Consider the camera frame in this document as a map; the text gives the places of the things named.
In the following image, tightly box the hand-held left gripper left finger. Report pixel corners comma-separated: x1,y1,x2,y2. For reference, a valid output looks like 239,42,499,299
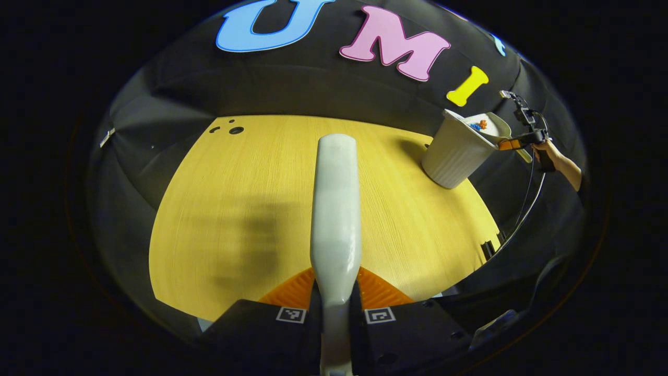
200,266,321,374

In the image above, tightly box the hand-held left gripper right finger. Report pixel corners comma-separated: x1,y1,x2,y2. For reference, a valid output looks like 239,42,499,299
351,266,471,374

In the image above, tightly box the white dustpan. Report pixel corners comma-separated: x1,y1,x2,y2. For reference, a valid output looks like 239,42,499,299
463,112,533,164

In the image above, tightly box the white ribbed garbage bin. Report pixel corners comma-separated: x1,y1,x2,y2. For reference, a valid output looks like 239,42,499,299
421,109,499,190

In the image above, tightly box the small white broom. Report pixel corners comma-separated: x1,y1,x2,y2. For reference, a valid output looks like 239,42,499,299
311,134,363,376

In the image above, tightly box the black backdrop cloth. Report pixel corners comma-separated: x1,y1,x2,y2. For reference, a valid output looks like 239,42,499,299
86,0,588,340

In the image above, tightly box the thin grey cable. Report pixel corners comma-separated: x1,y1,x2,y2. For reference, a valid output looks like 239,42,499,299
491,112,548,257

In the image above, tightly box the black desk edge bracket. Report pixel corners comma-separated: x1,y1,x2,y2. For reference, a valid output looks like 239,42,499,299
480,232,507,260

